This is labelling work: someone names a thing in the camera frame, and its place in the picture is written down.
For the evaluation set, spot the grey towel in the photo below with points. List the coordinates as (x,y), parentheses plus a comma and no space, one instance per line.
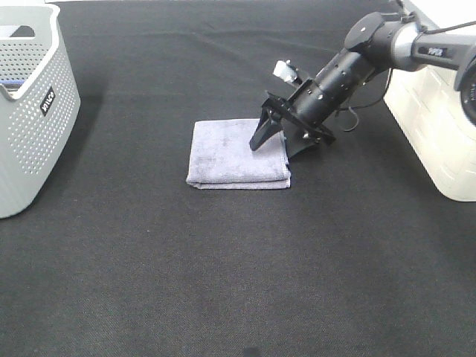
(221,158)

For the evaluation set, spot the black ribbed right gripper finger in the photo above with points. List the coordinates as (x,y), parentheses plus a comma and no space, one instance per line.
(267,127)
(295,141)

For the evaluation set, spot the white plastic basket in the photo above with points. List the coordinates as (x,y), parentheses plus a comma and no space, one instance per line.
(432,97)

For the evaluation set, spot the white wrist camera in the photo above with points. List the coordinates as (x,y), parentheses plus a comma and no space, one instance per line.
(285,71)

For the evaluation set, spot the blue cloth in grey basket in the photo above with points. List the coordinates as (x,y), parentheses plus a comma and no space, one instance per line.
(12,85)

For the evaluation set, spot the grey perforated plastic basket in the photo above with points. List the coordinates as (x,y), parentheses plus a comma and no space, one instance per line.
(36,120)

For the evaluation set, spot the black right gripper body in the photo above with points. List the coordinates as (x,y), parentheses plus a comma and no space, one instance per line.
(316,98)

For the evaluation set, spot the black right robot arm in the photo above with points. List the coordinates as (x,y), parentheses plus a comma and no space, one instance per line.
(373,45)

